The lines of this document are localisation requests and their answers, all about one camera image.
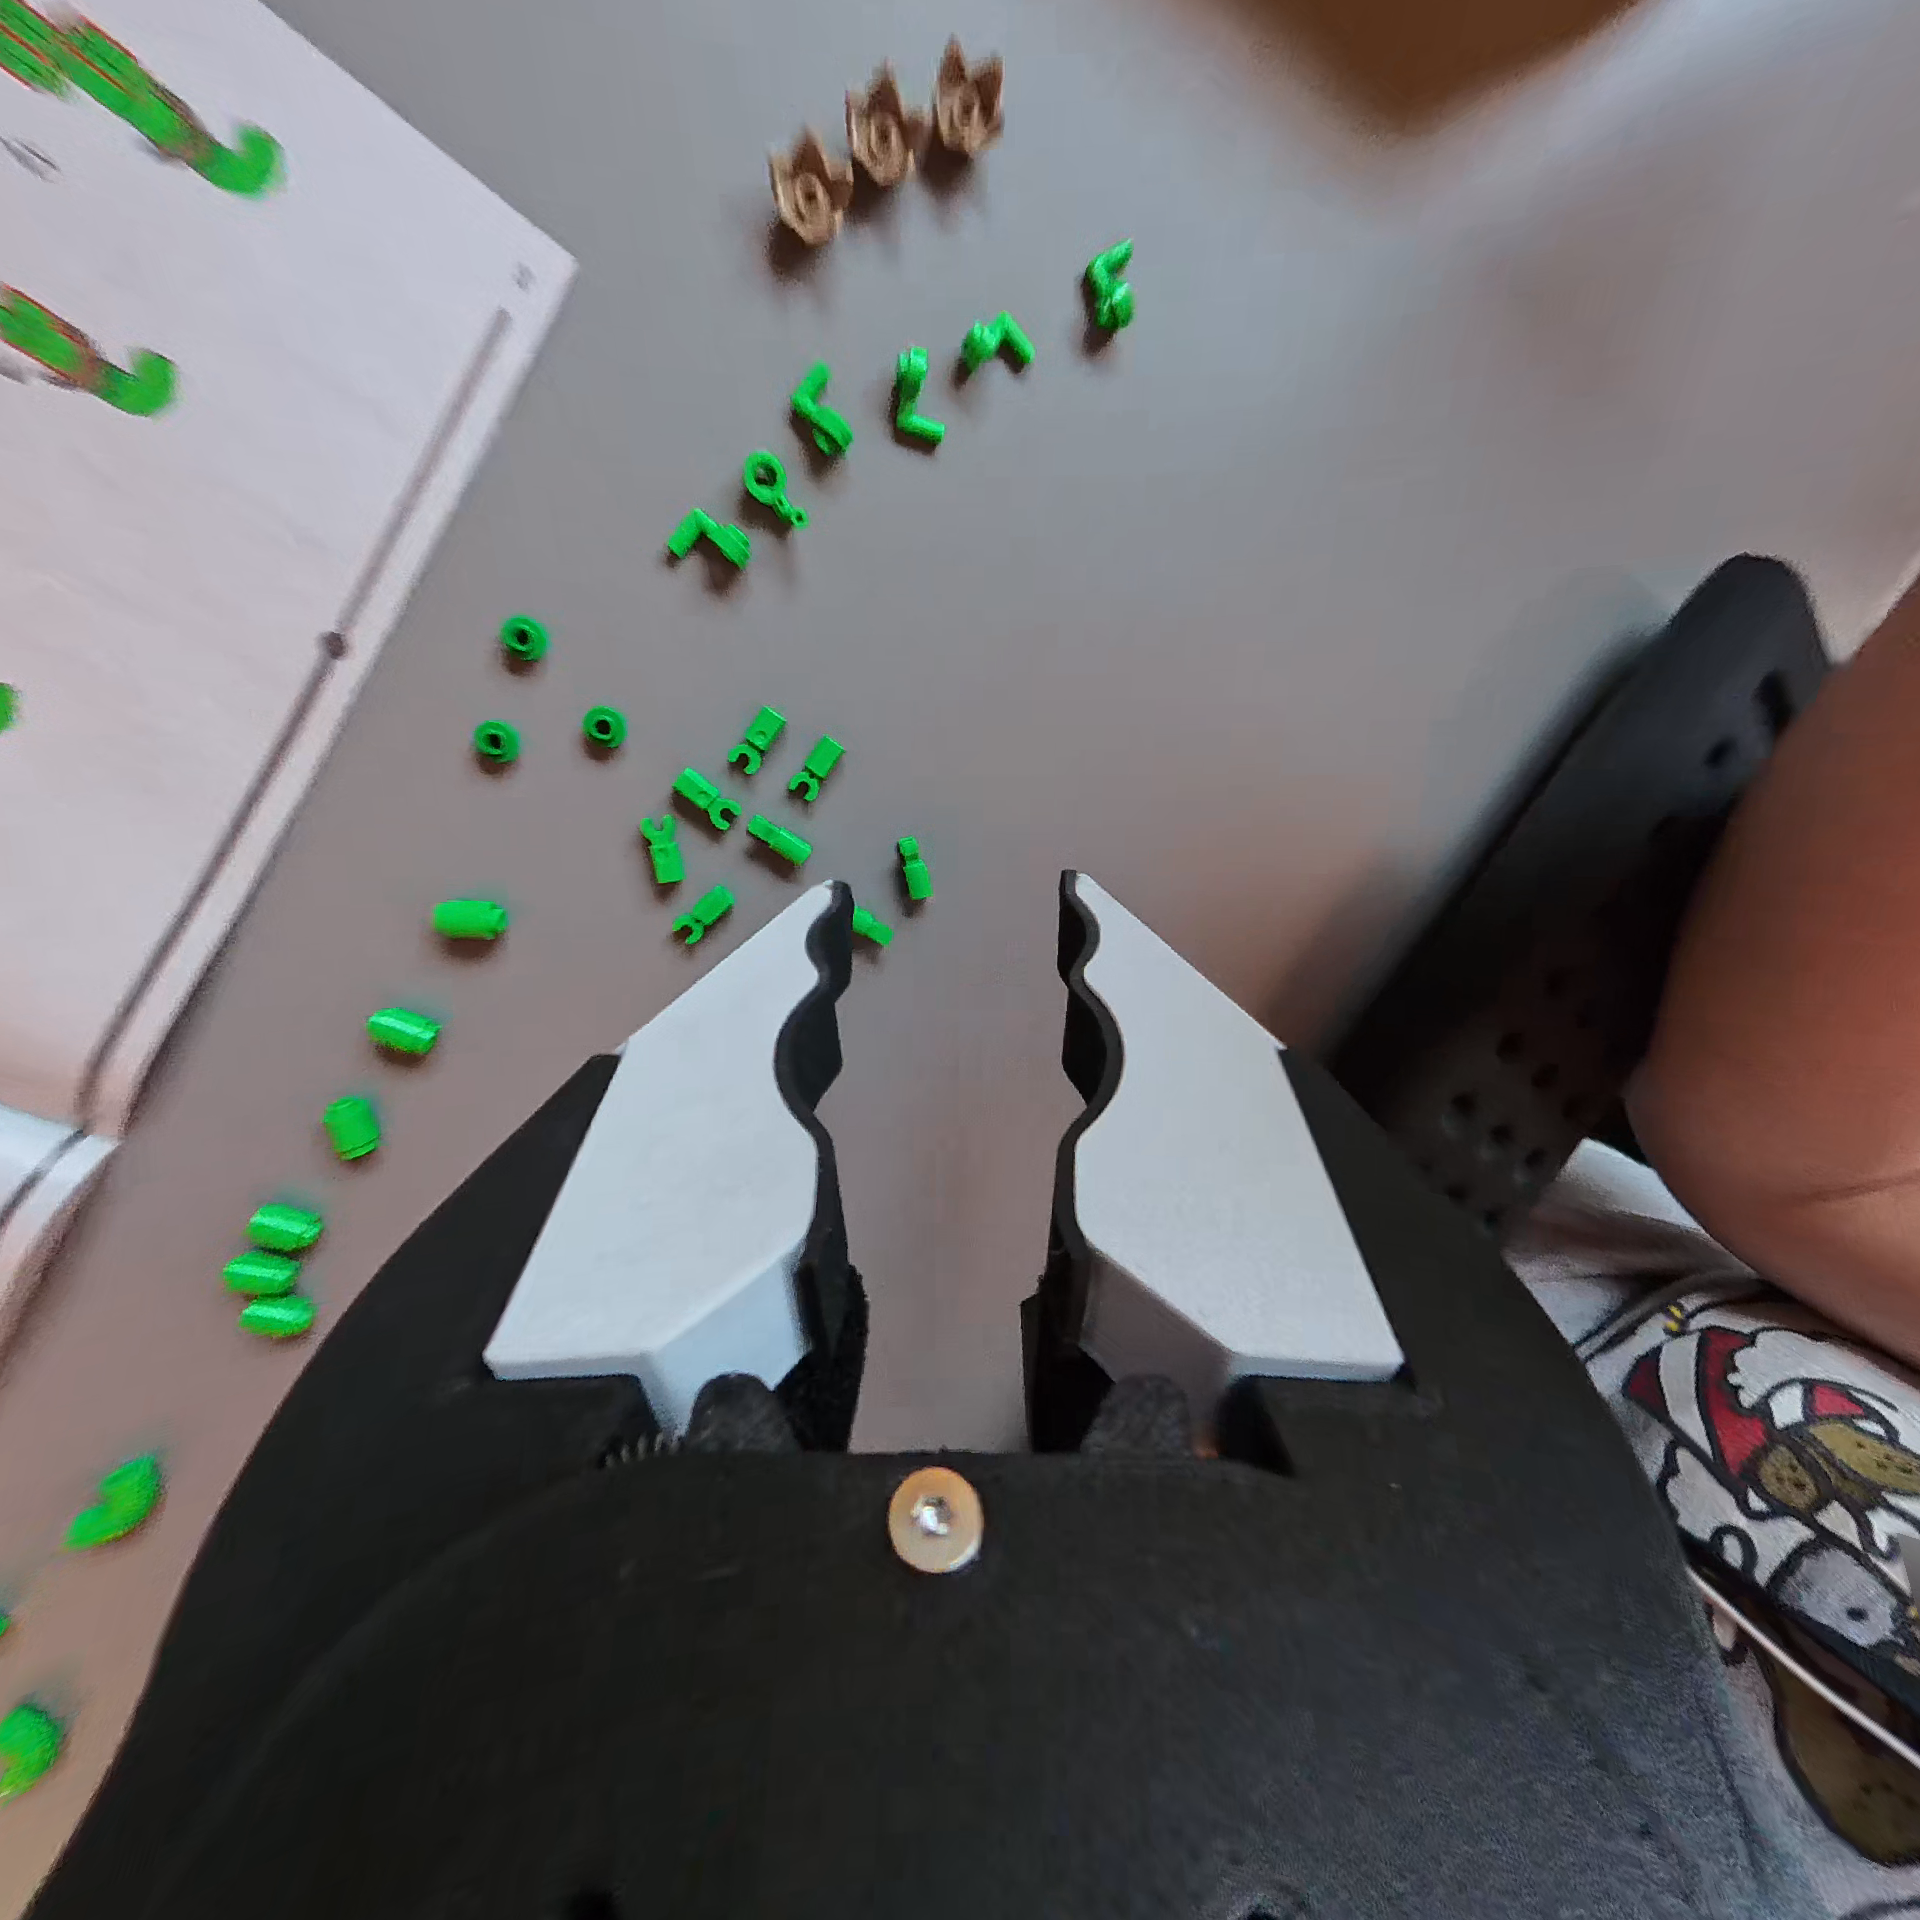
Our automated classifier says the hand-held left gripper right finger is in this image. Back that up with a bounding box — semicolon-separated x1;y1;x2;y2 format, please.
1021;867;1412;1452

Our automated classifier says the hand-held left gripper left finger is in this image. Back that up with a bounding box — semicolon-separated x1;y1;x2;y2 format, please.
483;878;871;1452

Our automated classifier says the row of green cylinders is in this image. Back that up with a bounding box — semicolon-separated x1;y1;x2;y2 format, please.
221;896;512;1343

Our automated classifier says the cluster of green clips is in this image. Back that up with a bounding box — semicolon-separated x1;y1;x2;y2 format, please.
636;706;936;946

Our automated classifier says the person's right forearm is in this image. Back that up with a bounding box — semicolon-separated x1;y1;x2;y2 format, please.
1622;579;1920;1370

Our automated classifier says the black perforated panel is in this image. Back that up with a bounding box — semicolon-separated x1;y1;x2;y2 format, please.
1331;552;1835;1241

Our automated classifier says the grey printed t-shirt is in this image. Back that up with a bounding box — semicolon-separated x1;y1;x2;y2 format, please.
1506;1135;1920;1920

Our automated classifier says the open instruction booklet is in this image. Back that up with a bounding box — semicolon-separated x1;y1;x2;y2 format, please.
0;0;580;1357

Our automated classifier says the thin white cable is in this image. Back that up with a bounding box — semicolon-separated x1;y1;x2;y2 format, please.
1700;1579;1920;1760

